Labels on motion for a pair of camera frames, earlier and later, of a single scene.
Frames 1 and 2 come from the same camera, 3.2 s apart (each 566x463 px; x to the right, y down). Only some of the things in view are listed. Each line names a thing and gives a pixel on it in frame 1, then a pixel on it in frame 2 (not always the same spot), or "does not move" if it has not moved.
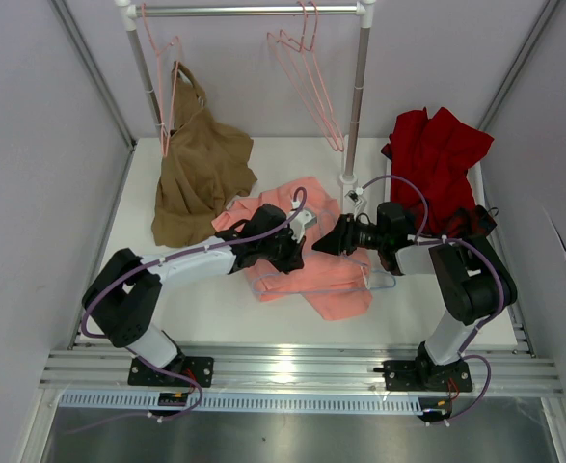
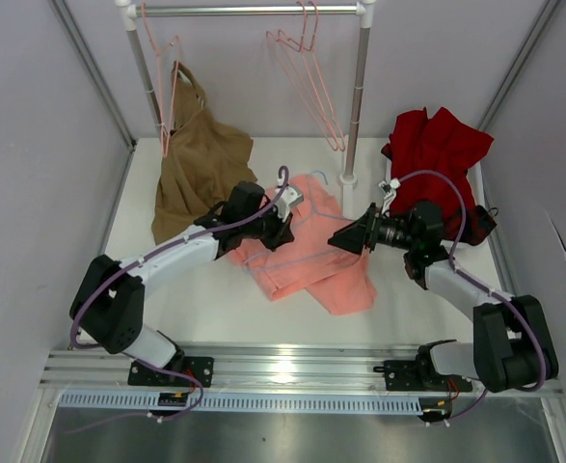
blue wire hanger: (392, 285) to (314, 212)
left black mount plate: (202, 368) does not move
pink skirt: (336, 285) does not move
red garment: (435, 153) does not move
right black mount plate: (404, 375) does not move
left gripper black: (293, 259) to (283, 233)
